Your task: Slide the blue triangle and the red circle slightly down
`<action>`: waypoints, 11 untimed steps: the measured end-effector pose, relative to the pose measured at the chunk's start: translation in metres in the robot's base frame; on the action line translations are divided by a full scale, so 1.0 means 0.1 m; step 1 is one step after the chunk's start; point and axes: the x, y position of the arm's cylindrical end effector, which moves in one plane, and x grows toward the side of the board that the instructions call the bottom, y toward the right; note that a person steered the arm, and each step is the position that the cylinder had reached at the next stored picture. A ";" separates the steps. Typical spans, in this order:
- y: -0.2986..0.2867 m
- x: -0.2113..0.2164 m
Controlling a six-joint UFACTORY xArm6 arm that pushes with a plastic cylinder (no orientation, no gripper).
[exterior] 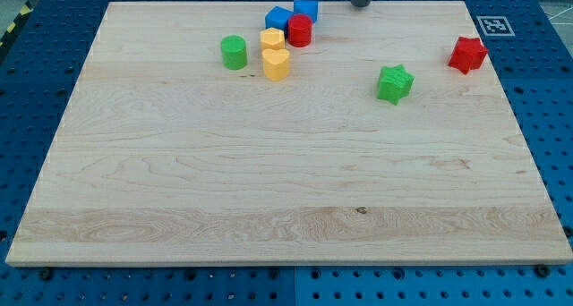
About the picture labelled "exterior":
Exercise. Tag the white fiducial marker tag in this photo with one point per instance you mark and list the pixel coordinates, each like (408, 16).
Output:
(495, 26)

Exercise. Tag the wooden board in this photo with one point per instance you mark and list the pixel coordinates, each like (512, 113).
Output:
(166, 158)

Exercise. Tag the green cylinder block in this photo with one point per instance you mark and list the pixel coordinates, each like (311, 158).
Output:
(234, 52)

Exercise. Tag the red cylinder block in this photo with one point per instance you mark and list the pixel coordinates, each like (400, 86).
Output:
(299, 27)

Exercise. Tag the yellow heart block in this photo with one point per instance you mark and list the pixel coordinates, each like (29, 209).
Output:
(276, 63)

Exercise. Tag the black yellow hazard tape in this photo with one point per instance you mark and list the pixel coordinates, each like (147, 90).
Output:
(16, 26)

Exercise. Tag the green star block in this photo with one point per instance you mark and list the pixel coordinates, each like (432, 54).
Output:
(394, 83)

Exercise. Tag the blue cube block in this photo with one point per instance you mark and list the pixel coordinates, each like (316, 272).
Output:
(278, 18)

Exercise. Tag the blue triangle block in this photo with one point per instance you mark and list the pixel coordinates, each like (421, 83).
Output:
(307, 7)

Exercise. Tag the yellow hexagon block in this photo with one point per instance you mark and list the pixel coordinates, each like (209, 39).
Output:
(272, 38)

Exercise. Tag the red star block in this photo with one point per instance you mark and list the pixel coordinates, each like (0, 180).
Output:
(468, 54)

